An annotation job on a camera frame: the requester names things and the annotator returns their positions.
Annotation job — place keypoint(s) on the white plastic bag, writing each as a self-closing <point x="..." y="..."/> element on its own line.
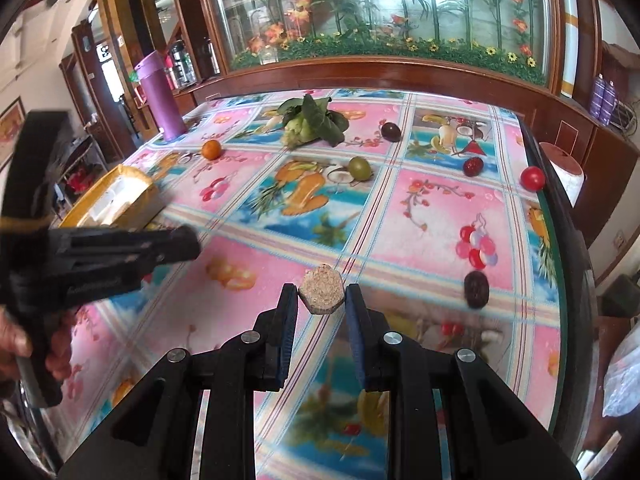
<point x="621" y="385"/>

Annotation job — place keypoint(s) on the purple thermos bottle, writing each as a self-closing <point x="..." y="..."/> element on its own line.
<point x="151" y="74"/>

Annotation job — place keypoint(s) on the purple spray bottles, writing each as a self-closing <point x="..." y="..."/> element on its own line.
<point x="603" y="98"/>

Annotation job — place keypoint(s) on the dark purple grape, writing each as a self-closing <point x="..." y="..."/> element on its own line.
<point x="391" y="132"/>

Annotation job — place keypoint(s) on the yellow-taped white foam tray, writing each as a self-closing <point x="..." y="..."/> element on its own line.
<point x="125" y="198"/>

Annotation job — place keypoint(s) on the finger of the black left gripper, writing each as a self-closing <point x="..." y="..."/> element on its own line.
<point x="155" y="249"/>

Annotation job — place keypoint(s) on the red cherry tomato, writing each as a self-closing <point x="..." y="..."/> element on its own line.
<point x="533" y="179"/>

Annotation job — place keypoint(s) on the framed wall painting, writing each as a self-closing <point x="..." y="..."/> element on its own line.
<point x="11" y="121"/>

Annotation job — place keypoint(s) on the red round stool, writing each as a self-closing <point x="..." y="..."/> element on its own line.
<point x="567" y="169"/>

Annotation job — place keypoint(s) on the dark wrinkled prune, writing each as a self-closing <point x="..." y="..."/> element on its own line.
<point x="476" y="290"/>

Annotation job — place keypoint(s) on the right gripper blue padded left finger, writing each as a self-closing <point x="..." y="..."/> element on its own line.
<point x="275" y="346"/>

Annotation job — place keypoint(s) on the beige round block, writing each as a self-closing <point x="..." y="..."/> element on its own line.
<point x="321" y="290"/>

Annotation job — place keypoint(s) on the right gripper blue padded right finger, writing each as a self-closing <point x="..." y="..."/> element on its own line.
<point x="366" y="328"/>

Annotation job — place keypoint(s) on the small far tangerine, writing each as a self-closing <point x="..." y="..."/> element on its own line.
<point x="211" y="150"/>

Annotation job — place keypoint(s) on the green leafy vegetable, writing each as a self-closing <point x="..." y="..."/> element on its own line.
<point x="306" y="120"/>

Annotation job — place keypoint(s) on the colourful patterned tablecloth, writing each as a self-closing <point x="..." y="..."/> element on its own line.
<point x="408" y="236"/>

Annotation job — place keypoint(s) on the person's left hand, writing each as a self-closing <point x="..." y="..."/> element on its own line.
<point x="15" y="343"/>

